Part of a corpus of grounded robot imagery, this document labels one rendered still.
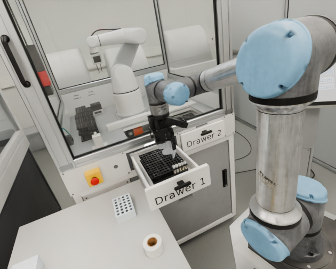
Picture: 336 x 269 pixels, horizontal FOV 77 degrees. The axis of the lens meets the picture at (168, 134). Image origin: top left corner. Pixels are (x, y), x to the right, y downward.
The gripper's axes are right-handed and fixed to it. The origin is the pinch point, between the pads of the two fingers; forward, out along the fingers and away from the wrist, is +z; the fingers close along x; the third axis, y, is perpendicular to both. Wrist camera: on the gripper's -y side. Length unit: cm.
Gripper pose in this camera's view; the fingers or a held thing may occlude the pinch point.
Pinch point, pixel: (172, 152)
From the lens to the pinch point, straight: 93.7
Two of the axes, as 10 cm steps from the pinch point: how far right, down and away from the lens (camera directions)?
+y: -9.1, 3.1, -2.8
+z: 1.6, 8.8, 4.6
